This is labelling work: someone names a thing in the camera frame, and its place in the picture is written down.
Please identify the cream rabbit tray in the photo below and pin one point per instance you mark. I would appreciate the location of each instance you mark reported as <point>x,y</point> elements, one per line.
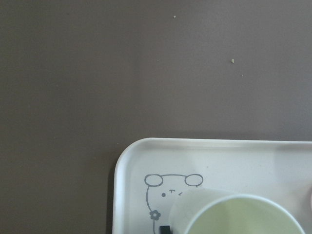
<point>152,172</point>

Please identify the cream plastic cup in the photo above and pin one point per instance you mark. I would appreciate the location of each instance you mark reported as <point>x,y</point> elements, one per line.
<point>206,211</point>

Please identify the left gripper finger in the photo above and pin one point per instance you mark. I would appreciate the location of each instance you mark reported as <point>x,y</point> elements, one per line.
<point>165,229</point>

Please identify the pink plastic cup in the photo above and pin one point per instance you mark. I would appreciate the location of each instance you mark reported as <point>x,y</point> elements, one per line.
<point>310,196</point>

